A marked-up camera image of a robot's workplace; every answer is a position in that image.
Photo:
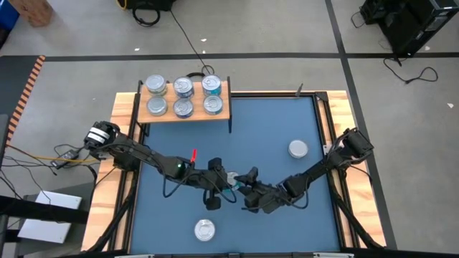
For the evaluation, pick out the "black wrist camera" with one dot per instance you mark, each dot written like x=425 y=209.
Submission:
x=252 y=173
x=215 y=164

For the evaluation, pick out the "teal label tuna can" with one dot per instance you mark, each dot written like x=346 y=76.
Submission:
x=232 y=182
x=213 y=104
x=211 y=84

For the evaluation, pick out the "black equipment case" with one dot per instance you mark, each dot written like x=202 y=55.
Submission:
x=150 y=3

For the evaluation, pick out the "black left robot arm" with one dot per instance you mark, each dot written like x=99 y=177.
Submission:
x=143 y=156

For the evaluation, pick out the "dark blue label tuna can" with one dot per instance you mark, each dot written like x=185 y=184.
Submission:
x=183 y=87
x=183 y=107
x=204 y=230

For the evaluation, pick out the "blue table mat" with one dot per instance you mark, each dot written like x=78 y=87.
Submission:
x=279 y=222

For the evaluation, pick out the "aluminium frame bracket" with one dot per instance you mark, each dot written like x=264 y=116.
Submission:
x=134 y=256
x=333 y=256

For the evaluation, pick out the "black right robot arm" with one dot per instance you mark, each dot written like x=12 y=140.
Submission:
x=322 y=165

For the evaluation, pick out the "black table frame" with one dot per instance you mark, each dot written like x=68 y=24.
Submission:
x=321 y=96

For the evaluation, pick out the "red strip marker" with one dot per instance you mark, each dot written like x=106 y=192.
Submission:
x=193 y=155

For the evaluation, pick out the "black metal beam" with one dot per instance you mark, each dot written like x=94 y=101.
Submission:
x=43 y=211

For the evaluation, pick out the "black computer tower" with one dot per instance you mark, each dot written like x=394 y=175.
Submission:
x=412 y=21

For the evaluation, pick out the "black mat with orange stripes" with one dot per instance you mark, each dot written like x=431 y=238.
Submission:
x=21 y=93

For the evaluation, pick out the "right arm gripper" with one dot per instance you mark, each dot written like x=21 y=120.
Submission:
x=267 y=199

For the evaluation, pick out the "black power adapter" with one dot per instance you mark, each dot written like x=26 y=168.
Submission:
x=68 y=155

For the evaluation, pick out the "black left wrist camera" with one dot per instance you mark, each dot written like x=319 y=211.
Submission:
x=215 y=164

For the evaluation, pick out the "white board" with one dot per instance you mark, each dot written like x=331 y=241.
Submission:
x=46 y=231

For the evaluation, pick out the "blue bin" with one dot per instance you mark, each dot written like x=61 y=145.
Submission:
x=7 y=14

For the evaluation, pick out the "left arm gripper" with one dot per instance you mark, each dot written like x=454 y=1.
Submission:
x=211 y=181

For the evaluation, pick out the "wooden shelf with black frame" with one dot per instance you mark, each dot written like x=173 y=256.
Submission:
x=201 y=116

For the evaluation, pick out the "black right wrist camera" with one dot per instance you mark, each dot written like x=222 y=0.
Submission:
x=252 y=173

